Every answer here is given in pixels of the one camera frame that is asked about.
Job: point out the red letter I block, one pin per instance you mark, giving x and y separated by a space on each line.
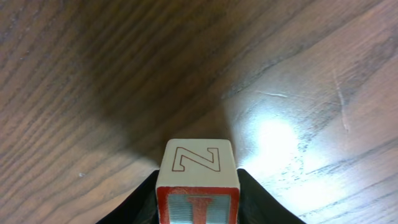
198 182

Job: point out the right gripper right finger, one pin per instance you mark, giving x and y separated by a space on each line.
258 206

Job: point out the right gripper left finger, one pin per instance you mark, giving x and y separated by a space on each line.
140 207

